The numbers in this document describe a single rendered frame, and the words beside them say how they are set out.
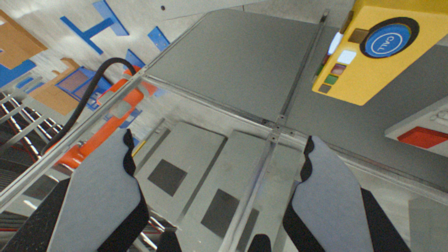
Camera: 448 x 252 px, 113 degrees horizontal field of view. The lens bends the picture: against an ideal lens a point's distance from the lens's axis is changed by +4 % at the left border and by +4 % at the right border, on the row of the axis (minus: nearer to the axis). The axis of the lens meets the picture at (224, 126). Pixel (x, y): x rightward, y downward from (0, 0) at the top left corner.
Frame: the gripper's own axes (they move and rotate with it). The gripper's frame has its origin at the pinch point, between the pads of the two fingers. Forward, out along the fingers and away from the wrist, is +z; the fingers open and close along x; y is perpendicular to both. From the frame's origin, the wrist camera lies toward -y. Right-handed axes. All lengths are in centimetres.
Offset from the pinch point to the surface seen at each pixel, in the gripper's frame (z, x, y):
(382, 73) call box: 14.7, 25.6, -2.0
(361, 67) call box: 15.9, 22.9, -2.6
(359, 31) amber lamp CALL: 14.5, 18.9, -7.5
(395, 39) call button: 12.3, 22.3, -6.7
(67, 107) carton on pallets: 464, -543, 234
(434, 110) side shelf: 29, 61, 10
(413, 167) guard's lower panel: 28, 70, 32
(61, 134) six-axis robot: 189, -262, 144
